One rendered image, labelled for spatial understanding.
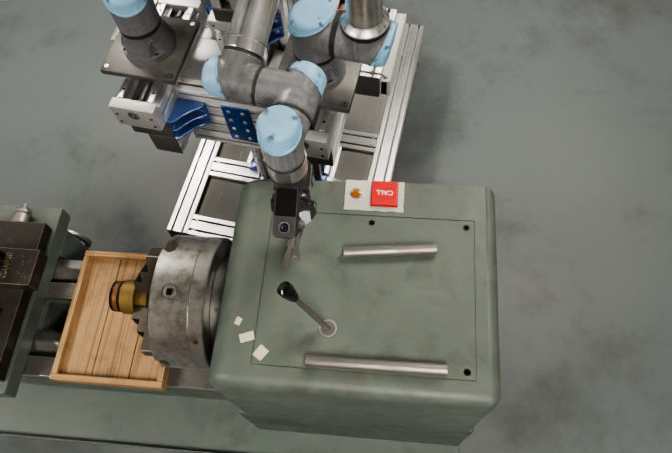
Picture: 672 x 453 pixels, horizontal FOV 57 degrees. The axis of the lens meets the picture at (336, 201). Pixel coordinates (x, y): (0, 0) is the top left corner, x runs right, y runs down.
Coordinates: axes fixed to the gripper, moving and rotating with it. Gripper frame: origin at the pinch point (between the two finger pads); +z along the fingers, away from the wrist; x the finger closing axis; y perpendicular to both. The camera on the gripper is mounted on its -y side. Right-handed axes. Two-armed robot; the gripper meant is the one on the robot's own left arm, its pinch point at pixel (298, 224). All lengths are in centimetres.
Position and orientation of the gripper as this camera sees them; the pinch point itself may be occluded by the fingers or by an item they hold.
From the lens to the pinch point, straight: 134.3
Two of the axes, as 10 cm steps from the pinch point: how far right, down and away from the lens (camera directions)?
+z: 0.5, 4.6, 8.8
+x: -9.9, -0.5, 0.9
